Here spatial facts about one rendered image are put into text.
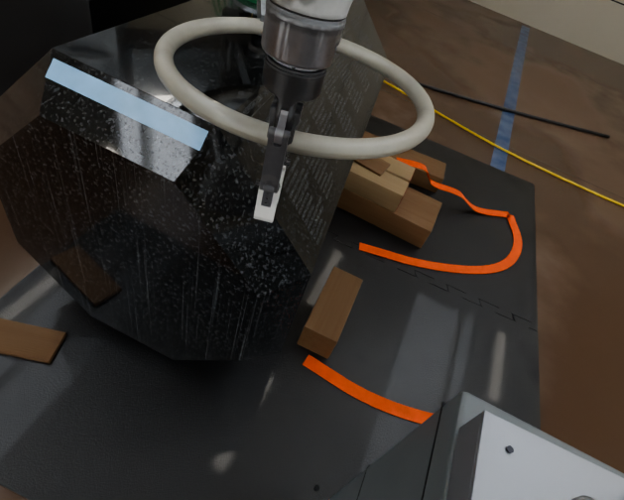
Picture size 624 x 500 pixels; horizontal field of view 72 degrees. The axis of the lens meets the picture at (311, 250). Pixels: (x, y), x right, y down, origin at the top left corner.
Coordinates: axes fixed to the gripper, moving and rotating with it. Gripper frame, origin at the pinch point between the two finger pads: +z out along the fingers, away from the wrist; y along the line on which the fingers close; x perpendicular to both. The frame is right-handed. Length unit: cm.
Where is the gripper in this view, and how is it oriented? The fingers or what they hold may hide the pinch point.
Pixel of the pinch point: (269, 193)
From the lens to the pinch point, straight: 65.3
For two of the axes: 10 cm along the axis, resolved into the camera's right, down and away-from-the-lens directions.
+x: -9.7, -2.3, -0.8
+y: 1.0, -6.7, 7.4
